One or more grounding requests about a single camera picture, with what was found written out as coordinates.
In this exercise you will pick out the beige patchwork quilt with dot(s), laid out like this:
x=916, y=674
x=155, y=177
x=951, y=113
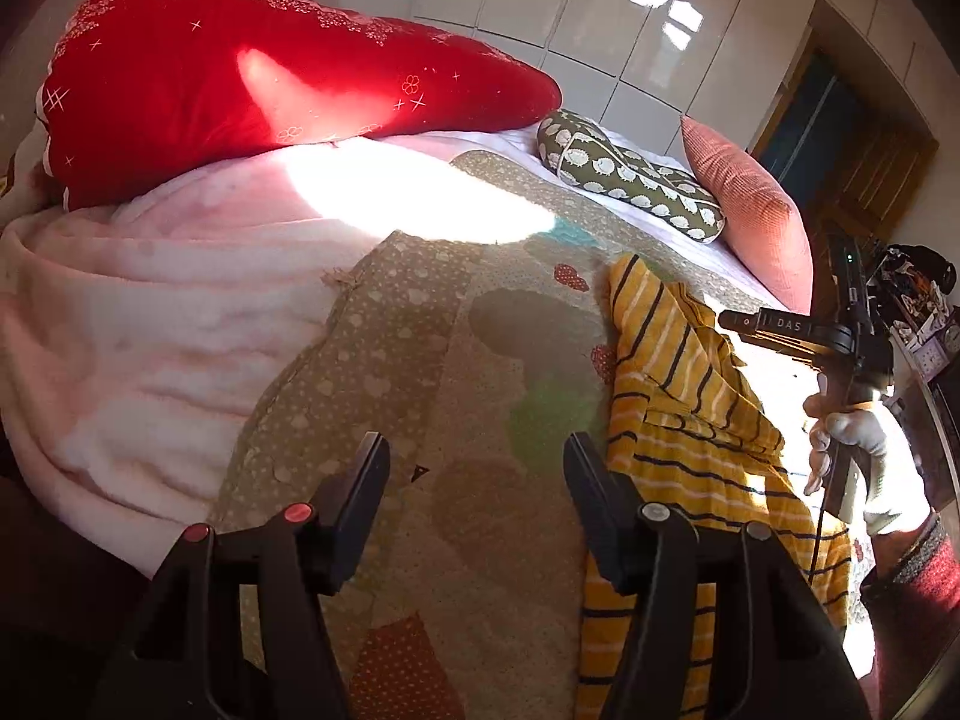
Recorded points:
x=465, y=390

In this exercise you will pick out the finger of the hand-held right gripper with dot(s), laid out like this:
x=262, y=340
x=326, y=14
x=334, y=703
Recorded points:
x=780, y=331

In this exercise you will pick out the yellow striped knit sweater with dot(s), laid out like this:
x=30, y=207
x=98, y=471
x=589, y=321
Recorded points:
x=697, y=405

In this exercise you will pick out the white glossy wardrobe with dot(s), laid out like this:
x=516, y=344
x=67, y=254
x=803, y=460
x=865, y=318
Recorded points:
x=637, y=22

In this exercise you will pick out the person's right forearm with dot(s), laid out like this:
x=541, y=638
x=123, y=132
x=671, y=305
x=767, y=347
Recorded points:
x=915, y=600

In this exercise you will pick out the red star print pillow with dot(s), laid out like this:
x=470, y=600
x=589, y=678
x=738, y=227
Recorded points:
x=225, y=90

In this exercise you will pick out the cluttered shelf unit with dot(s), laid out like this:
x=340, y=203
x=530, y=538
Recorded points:
x=926, y=330

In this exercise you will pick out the pink fleece blanket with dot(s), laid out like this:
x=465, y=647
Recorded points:
x=150, y=315

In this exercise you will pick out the person's right hand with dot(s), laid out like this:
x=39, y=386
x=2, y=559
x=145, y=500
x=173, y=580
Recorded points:
x=881, y=457

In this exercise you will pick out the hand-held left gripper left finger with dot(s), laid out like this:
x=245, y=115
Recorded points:
x=360, y=510

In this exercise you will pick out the green hedgehog print pillow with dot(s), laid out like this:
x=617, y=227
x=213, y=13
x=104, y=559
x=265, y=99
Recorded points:
x=637, y=172

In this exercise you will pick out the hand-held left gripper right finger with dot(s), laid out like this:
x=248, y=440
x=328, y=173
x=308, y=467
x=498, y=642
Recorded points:
x=600, y=510

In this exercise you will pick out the dark wooden door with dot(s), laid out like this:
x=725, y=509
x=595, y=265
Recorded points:
x=832, y=135

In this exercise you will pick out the pink ribbed pillow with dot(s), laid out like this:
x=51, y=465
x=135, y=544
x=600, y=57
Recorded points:
x=757, y=217

